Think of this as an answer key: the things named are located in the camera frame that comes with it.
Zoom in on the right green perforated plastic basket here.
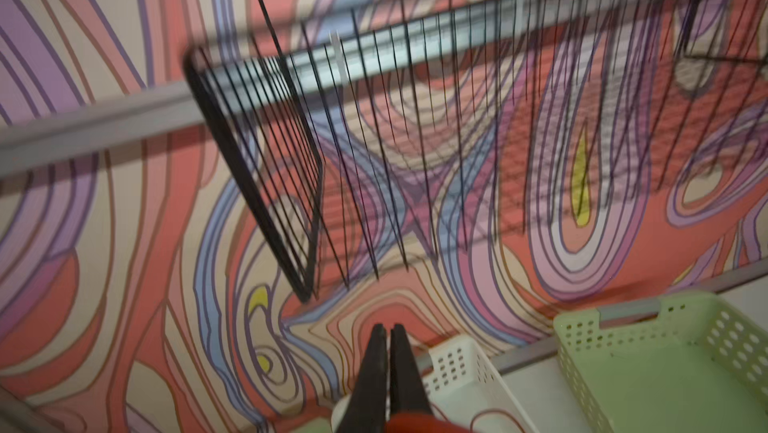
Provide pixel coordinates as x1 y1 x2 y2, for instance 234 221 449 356
554 291 767 432

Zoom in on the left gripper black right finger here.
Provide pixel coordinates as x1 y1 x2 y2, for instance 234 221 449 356
389 323 432 418

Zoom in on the white perforated plastic basket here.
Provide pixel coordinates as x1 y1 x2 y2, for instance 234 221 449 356
331 326 536 432

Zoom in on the back black wire wall basket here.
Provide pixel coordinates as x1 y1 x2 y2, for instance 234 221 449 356
182 0 767 302

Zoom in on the red cable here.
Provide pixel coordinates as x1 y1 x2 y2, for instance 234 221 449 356
383 407 529 433

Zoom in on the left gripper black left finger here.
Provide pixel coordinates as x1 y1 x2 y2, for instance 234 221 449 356
336 323 388 432

